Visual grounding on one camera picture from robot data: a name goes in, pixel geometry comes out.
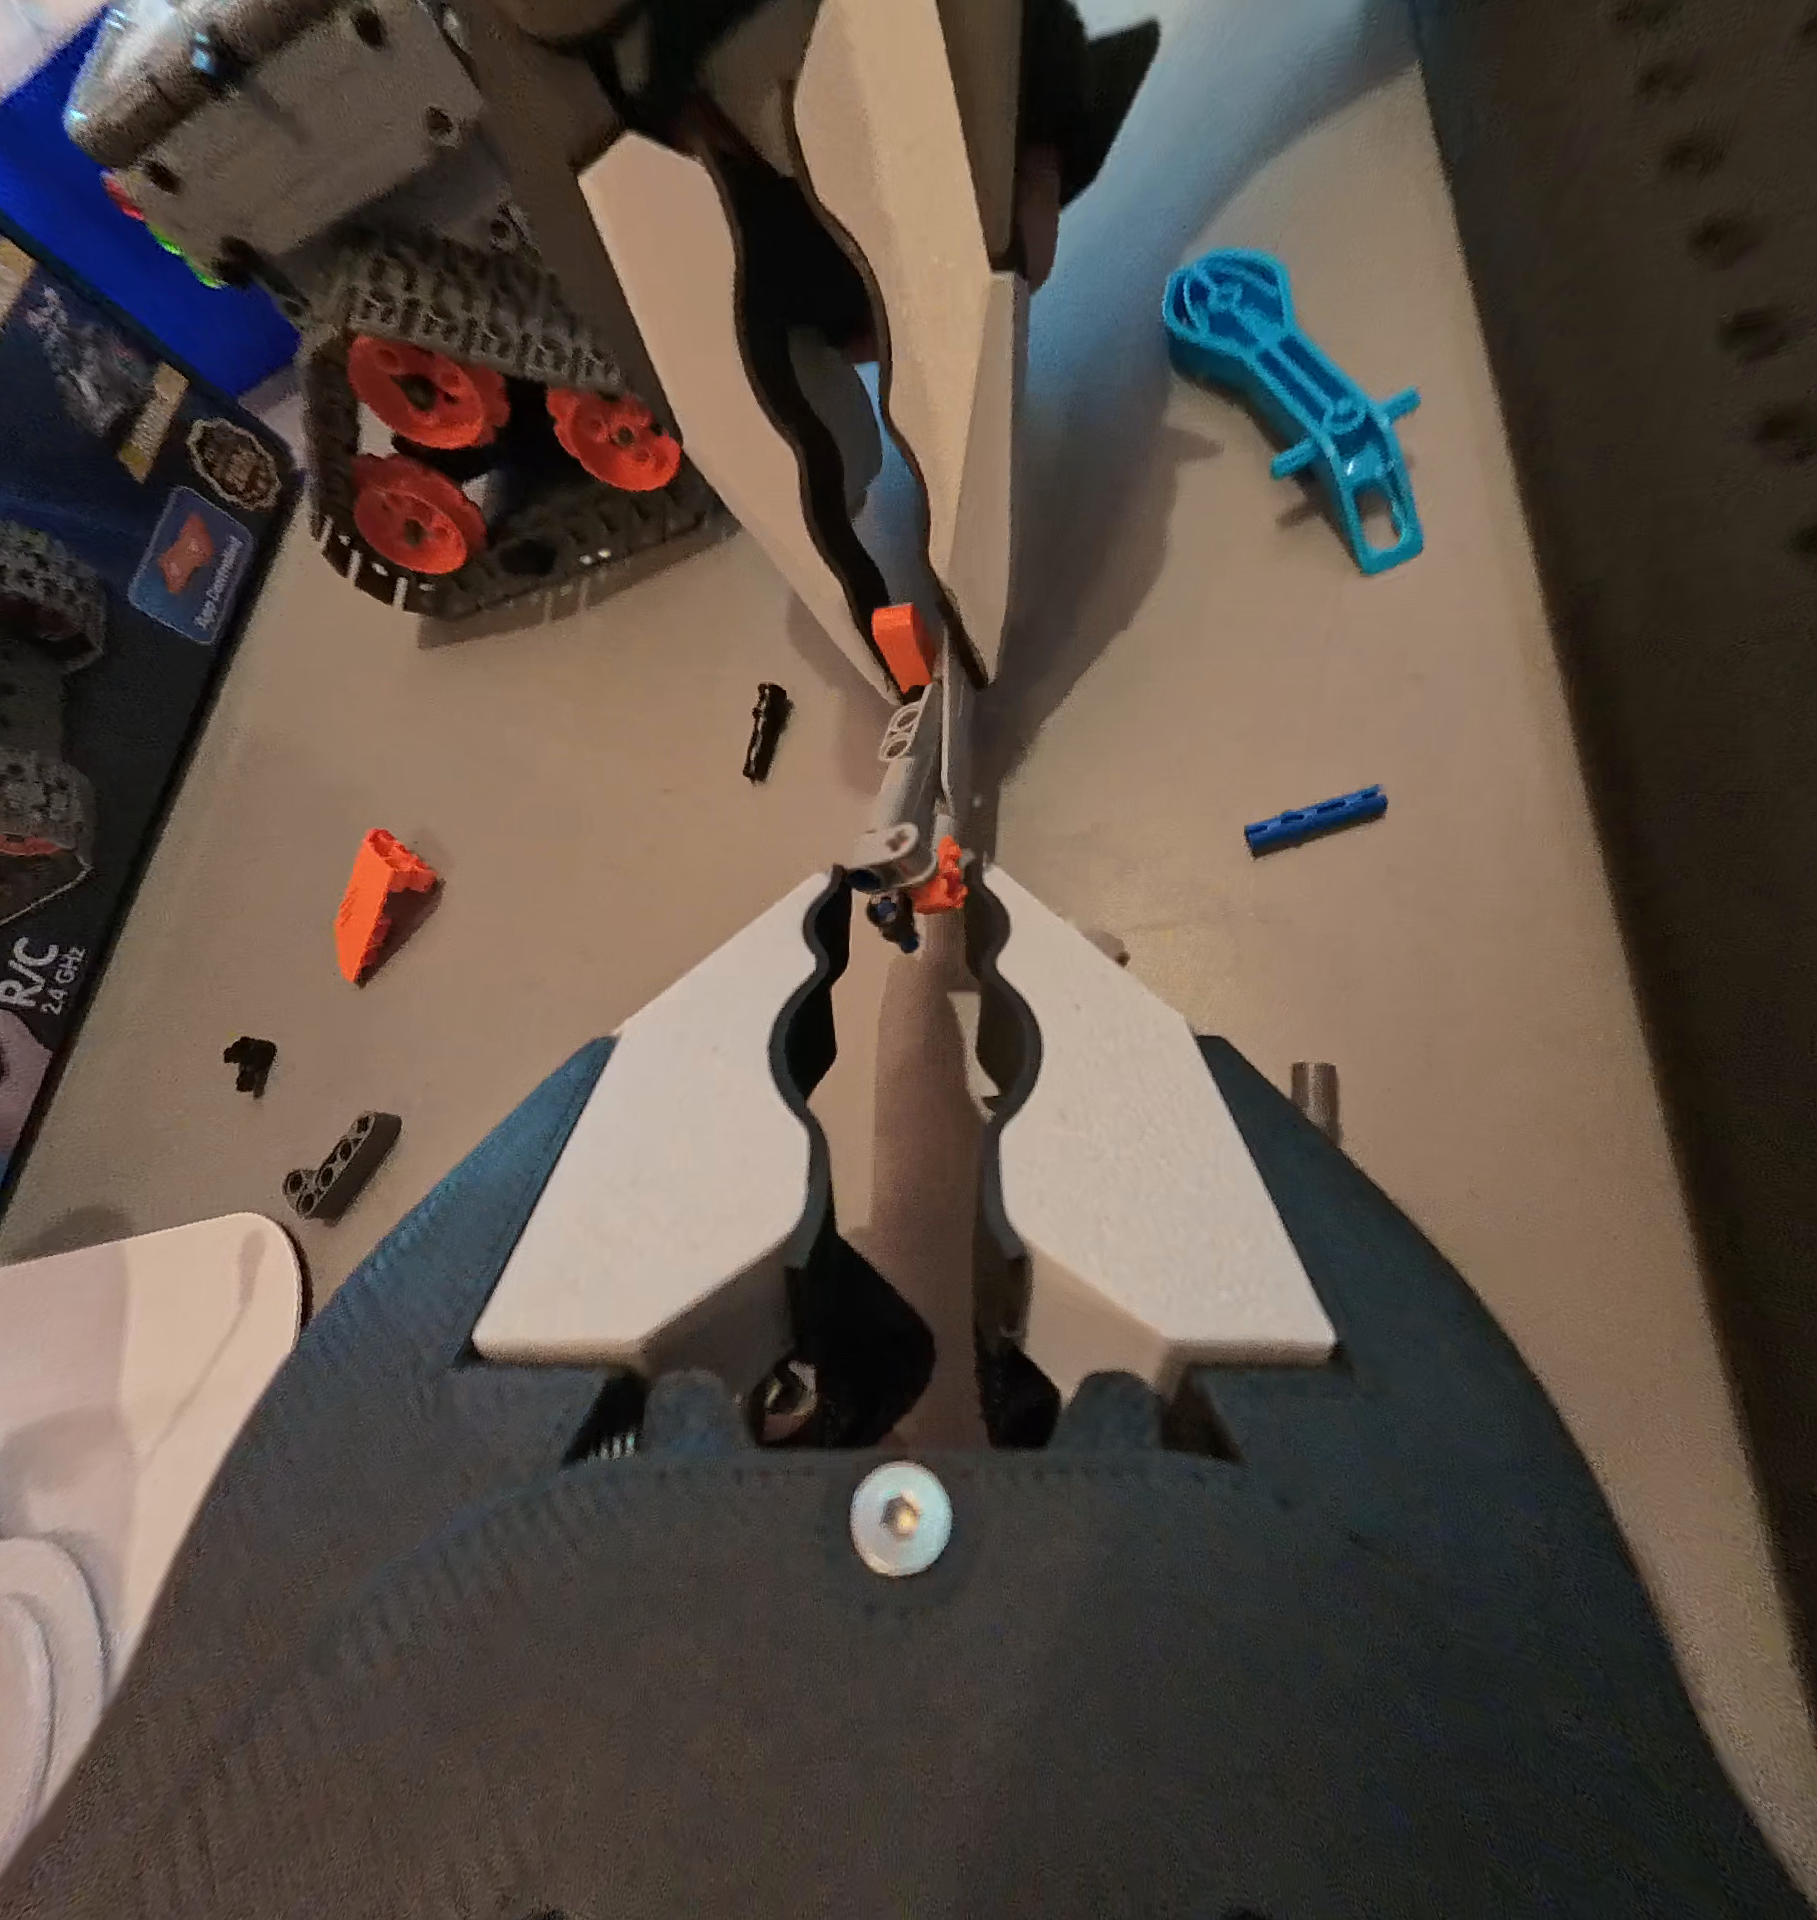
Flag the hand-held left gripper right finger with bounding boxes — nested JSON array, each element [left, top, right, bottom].
[[967, 864, 1339, 1400]]

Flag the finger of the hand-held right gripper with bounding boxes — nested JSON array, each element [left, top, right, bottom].
[[575, 124, 933, 697], [791, 0, 1036, 686]]

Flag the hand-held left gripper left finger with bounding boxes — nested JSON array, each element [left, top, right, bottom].
[[475, 873, 849, 1375]]

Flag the grey cylinder assembly orange connector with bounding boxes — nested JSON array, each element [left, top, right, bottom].
[[864, 600, 988, 844]]

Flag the toy tracked robot orange wheels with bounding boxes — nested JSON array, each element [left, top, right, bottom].
[[66, 0, 730, 616]]

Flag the dark grey angled beam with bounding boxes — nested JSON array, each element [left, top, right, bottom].
[[281, 1110, 406, 1223]]

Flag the orange wedge panel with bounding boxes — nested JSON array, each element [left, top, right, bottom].
[[332, 826, 444, 990]]

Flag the turquoise plastic tool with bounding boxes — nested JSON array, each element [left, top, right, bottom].
[[1157, 246, 1430, 577]]

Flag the blue holed rod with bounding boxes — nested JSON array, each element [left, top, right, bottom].
[[1242, 782, 1391, 862]]

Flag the blue storage bin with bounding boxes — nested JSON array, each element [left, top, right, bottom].
[[0, 21, 303, 401]]

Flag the dark blue robot kit box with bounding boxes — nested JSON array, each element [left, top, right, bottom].
[[0, 172, 303, 1256]]

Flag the dark textured mat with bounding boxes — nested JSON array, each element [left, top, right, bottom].
[[1407, 0, 1817, 1877]]

